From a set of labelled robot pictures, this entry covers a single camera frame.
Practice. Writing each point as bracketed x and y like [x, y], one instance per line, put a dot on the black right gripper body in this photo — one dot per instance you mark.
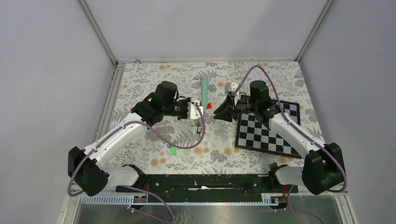
[243, 106]

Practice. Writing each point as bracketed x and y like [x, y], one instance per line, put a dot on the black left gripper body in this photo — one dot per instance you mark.
[180, 108]

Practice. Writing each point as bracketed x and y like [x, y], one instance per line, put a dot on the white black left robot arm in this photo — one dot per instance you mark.
[88, 168]

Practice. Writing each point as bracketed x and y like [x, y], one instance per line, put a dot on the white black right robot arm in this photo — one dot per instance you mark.
[323, 166]

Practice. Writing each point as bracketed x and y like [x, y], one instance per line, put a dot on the black white checkerboard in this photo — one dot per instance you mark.
[252, 135]

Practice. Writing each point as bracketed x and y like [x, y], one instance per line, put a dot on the teal rolling pin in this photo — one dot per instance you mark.
[204, 81]

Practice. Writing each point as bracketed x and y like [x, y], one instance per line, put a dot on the floral patterned table mat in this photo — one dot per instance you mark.
[217, 153]

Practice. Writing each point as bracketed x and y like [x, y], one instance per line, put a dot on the green key tag with key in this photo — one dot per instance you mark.
[172, 148]

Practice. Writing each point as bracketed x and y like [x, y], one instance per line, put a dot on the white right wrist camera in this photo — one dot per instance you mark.
[230, 90]

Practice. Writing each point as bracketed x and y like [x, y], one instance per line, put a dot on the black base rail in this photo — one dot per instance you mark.
[218, 186]

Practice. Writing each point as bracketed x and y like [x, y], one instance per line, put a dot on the white slotted cable duct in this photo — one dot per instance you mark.
[131, 199]

